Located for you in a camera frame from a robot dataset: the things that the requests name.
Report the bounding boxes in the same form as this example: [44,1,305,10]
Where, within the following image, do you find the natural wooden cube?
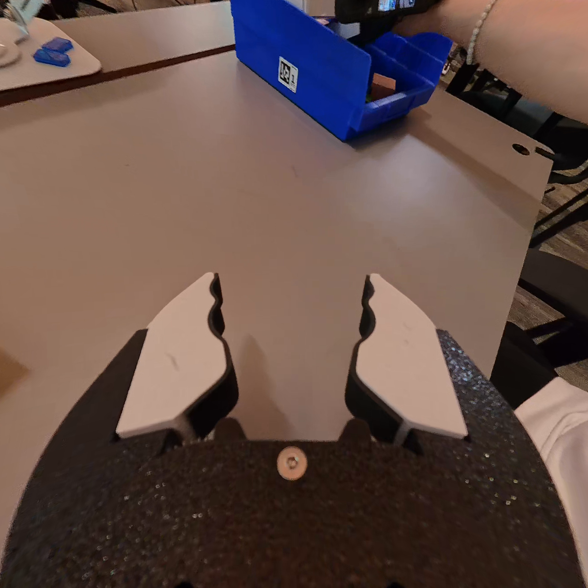
[371,73,397,102]

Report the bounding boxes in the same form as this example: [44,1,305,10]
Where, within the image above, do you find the beaded bracelet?
[465,0,499,65]

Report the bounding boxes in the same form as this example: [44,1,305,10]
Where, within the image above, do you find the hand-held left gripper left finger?
[115,272,239,445]

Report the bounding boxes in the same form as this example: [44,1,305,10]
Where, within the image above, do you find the black chair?
[489,250,588,409]

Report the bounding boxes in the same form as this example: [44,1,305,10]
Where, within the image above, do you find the person's right hand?
[393,0,494,49]

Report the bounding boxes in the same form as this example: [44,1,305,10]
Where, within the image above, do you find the blue plastic bin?
[230,0,453,142]

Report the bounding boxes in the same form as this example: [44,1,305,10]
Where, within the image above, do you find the person's white shirt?
[514,377,588,588]

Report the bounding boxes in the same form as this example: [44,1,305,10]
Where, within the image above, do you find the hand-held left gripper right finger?
[345,273,469,445]

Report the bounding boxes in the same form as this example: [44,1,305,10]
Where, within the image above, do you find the person's right forearm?
[469,0,588,125]

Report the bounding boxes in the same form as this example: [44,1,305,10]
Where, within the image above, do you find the white table mat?
[0,17,103,92]

